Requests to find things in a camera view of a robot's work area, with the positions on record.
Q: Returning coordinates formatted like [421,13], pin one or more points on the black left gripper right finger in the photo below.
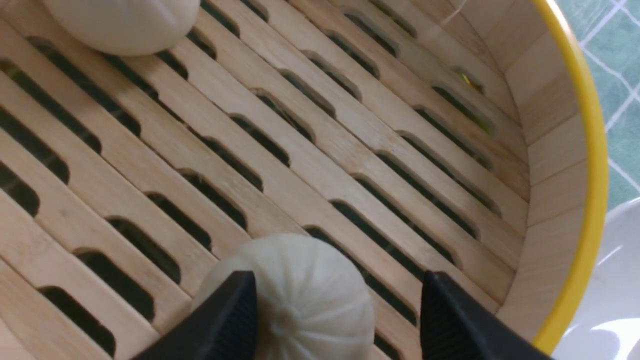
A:
[454,326]

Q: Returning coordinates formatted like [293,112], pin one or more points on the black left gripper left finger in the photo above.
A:
[224,327]

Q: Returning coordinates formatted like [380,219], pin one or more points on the white steamed bun front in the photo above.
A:
[312,301]

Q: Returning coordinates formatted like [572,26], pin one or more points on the white steamed bun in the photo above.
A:
[126,27]
[312,301]

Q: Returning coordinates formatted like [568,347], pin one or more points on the white steamed bun back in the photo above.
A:
[126,27]

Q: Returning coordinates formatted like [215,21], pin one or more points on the white square plate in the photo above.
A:
[606,325]

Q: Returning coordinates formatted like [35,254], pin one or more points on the yellow bamboo steamer basket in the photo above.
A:
[457,136]

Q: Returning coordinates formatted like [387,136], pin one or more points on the green checkered tablecloth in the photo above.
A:
[608,32]

